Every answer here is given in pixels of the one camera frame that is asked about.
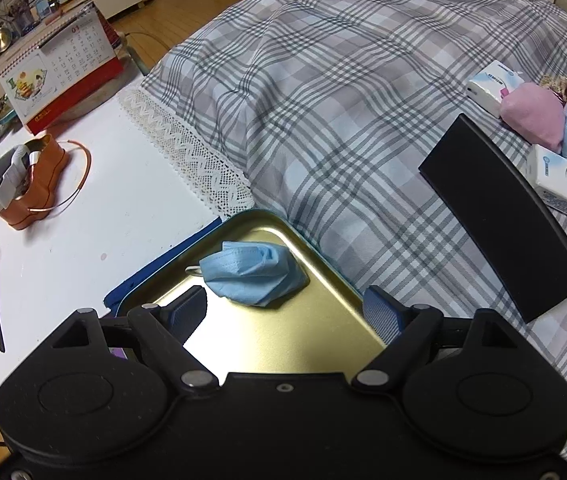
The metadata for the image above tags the grey plaid blanket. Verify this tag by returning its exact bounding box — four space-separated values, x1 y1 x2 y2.
141 0 567 471

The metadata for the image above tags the patterned pouch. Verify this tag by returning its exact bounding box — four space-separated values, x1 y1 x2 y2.
538 74 567 106

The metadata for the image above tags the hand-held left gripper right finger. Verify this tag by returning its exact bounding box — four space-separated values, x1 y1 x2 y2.
352 285 519 396

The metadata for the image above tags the thin copper hoop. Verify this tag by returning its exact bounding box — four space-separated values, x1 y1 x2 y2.
38 139 92 213

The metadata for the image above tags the orange leather basket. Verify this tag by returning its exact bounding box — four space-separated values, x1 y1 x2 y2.
0 132 70 231

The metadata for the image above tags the white tissue pack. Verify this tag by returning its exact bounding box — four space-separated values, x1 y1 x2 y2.
526 144 567 221
466 60 525 118

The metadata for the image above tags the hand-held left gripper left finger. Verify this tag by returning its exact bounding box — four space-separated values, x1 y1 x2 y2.
52 285 219 396

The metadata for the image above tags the gold metal tin tray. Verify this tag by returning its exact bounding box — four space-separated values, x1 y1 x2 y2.
116 208 389 376

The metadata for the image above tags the blue face mask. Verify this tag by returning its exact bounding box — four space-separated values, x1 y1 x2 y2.
186 241 310 308

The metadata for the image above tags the white lace cloth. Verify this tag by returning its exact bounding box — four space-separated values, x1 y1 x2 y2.
118 82 257 218

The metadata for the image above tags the red desk calendar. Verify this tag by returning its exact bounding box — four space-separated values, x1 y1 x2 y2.
0 10 125 136

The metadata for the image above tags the blue mat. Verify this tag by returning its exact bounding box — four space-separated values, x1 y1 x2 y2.
104 217 222 318

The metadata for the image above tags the black rectangular tin lid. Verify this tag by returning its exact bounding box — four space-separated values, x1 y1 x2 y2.
417 113 567 324

